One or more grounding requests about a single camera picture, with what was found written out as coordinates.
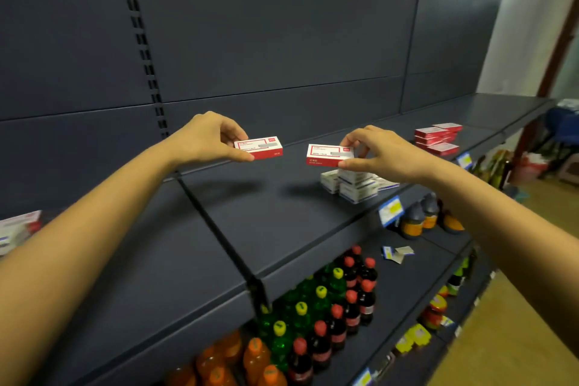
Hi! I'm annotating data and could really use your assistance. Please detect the group of red-capped cola bottles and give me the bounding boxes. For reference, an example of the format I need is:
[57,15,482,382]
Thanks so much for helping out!
[288,244,379,384]

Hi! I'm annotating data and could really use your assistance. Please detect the white blue paperclip boxes group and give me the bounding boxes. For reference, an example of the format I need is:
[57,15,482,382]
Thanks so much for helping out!
[320,167,400,205]

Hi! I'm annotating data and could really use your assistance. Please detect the group of orange soda bottles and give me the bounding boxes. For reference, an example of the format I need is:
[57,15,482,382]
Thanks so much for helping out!
[165,329,288,386]

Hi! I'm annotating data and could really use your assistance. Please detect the red white plastic bag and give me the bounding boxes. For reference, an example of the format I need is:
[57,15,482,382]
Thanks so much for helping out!
[513,151,551,184]

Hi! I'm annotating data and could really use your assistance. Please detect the dark sauce jug orange label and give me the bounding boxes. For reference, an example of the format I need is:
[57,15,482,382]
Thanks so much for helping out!
[400,202,426,240]
[441,210,466,235]
[420,192,441,231]

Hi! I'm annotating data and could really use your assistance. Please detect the blue chair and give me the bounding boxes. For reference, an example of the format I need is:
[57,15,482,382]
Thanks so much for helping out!
[544,100,579,160]

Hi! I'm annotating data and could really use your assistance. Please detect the red box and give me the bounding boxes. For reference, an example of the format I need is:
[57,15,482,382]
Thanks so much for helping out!
[306,144,355,168]
[233,136,284,161]

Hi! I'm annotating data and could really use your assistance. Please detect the person's left forearm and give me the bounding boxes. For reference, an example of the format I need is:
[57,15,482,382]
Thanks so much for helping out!
[0,141,180,386]

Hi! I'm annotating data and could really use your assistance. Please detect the group of yellow-capped green bottles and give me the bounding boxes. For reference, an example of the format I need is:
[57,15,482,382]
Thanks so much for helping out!
[258,265,348,373]

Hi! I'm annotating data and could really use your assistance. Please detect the red and white boxes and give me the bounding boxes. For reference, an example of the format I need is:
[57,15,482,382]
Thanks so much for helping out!
[0,210,44,237]

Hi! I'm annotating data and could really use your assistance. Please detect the person's right hand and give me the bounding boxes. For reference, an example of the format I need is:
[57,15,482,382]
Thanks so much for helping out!
[337,124,440,186]

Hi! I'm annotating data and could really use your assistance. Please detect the brown wooden door frame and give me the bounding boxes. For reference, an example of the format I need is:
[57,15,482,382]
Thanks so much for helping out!
[511,0,579,160]

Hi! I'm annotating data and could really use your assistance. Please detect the person's right forearm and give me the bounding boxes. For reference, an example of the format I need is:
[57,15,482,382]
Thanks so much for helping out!
[423,163,579,355]

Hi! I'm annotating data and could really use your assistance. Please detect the person's left hand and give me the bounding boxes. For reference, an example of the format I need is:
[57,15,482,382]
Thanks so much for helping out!
[160,110,255,169]

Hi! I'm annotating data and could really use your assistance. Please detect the grey plastic stool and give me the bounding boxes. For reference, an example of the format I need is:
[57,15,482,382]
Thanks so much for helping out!
[557,153,579,185]

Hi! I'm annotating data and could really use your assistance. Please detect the dark grey metal shelf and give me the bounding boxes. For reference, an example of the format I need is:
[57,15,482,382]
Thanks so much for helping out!
[0,0,558,386]

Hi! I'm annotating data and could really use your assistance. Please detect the cluster of assorted bottles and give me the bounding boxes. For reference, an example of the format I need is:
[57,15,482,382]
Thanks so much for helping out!
[470,148,514,190]

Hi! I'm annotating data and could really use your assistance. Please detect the stack of red boxes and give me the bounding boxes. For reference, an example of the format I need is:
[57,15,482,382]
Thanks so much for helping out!
[414,122,464,157]

